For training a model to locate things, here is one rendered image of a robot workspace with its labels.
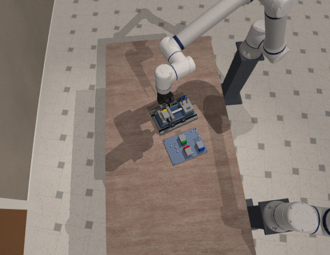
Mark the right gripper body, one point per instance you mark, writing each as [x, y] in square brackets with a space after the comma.
[165, 96]

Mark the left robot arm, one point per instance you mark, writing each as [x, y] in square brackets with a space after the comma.
[297, 216]

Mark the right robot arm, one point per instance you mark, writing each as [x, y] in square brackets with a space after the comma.
[271, 30]

